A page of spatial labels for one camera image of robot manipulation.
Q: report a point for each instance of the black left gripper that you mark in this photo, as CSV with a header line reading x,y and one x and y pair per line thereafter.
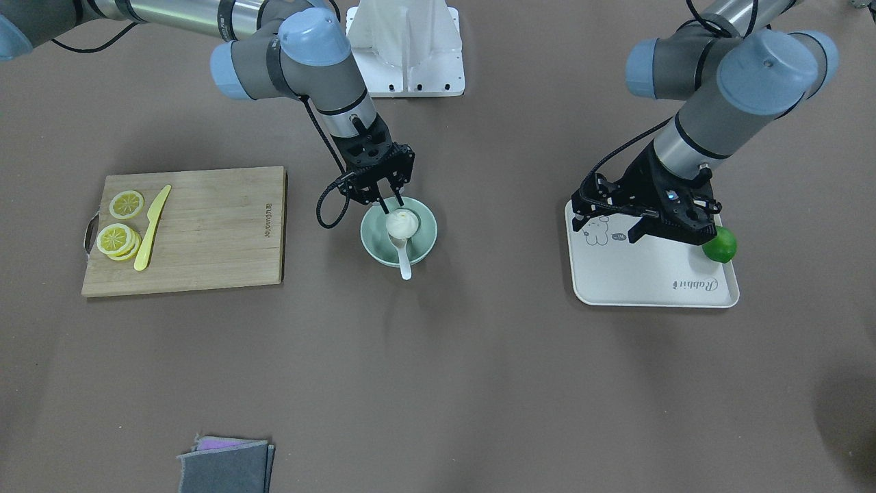
x,y
635,183

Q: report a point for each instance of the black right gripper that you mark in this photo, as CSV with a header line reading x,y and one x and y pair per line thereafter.
x,y
395,179

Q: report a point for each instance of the white steamed bun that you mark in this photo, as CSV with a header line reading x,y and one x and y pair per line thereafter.
x,y
402,223

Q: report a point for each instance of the white ceramic spoon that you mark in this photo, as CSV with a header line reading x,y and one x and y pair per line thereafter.
x,y
400,245

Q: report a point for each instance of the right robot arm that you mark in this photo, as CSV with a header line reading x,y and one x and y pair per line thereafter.
x,y
269,49

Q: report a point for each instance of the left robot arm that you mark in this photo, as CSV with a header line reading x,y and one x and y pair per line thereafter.
x,y
734,75

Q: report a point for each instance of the mint green bowl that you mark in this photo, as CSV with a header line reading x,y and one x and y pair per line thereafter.
x,y
376,240

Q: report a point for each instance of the cream rabbit print tray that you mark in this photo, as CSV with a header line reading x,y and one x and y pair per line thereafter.
x,y
607,269

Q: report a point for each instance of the green lime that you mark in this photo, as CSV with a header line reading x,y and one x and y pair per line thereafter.
x,y
722,248

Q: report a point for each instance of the bamboo cutting board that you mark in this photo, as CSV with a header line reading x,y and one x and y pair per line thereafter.
x,y
220,228

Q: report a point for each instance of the yellow plastic knife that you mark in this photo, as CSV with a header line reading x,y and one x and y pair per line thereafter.
x,y
154,214

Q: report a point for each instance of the upper lemon slice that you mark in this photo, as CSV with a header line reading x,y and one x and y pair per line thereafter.
x,y
126,204

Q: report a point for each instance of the lemon slice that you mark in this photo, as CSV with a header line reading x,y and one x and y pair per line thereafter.
x,y
119,242
126,204

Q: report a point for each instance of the lower lemon slice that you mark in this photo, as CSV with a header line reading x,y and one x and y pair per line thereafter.
x,y
119,242

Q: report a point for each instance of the folded grey cloth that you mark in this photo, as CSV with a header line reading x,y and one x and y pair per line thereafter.
x,y
219,464

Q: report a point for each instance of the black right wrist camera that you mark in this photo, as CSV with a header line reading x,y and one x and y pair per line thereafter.
x,y
359,187

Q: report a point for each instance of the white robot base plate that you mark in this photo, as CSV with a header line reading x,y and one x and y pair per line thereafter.
x,y
407,49

